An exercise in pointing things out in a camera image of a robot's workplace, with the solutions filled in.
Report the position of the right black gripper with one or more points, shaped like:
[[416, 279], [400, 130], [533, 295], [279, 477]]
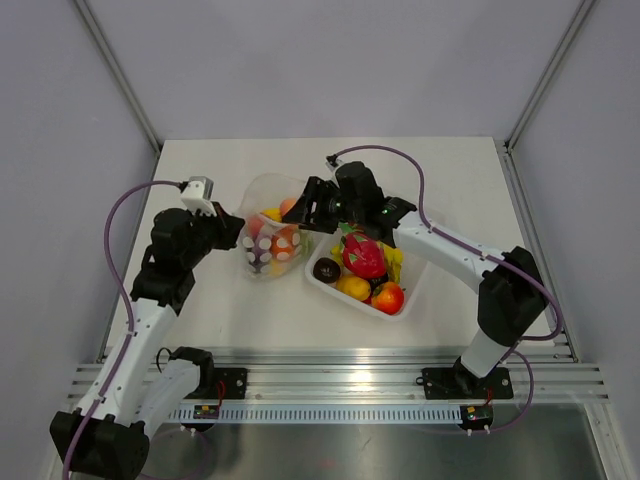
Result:
[[317, 190]]

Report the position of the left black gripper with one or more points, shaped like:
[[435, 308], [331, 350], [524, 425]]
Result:
[[228, 226]]

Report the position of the orange peach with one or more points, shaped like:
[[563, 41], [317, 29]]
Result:
[[286, 205], [258, 226]]

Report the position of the orange pumpkin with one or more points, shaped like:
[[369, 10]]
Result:
[[284, 244]]

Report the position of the clear zip top bag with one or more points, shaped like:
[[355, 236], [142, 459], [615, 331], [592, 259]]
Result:
[[264, 192]]

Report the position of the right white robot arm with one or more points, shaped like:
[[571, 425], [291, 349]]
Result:
[[511, 295]]

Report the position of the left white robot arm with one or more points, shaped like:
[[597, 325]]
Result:
[[108, 433]]

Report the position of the dark purple mangosteen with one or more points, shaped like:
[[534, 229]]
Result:
[[326, 270]]

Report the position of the pink dragon fruit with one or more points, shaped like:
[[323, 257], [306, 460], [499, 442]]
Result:
[[362, 256]]

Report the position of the yellow lemon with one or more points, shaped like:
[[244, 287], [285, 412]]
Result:
[[354, 287]]

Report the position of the white plastic basket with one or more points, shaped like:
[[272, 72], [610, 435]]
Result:
[[378, 280]]

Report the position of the red orange persimmon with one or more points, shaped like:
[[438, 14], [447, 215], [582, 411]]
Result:
[[388, 298]]

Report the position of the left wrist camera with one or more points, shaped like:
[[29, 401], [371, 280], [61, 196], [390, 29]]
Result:
[[196, 193]]

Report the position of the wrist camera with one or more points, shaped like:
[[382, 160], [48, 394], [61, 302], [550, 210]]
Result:
[[196, 193], [334, 160]]

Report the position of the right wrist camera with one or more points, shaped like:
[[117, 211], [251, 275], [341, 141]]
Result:
[[334, 160]]

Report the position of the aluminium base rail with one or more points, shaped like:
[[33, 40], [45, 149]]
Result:
[[388, 375]]

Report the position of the left black mount plate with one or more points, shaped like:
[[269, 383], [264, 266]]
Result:
[[231, 383]]

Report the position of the black mount plate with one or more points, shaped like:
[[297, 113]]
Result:
[[231, 383], [447, 383]]

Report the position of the left aluminium frame post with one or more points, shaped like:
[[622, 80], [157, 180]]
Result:
[[98, 36]]

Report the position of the aluminium frame post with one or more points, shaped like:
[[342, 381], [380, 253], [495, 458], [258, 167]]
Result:
[[551, 71], [98, 36]]

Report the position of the white slotted cable duct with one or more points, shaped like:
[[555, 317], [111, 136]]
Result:
[[317, 414]]

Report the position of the right black mount plate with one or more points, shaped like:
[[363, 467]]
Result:
[[447, 383]]

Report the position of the right aluminium frame post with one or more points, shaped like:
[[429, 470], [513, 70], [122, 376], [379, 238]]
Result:
[[551, 71]]

